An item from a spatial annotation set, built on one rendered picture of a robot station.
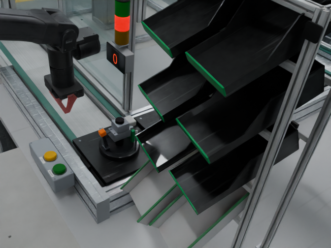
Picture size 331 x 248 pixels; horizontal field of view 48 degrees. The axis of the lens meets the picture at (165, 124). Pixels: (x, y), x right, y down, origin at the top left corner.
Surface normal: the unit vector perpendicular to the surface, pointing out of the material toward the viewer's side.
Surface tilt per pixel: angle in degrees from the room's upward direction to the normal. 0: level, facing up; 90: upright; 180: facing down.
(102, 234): 0
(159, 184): 45
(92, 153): 0
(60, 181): 90
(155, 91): 25
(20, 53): 0
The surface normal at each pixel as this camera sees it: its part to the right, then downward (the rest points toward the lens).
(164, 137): -0.29, -0.61
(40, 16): 0.44, -0.75
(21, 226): 0.09, -0.77
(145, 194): -0.56, -0.40
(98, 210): 0.59, 0.55
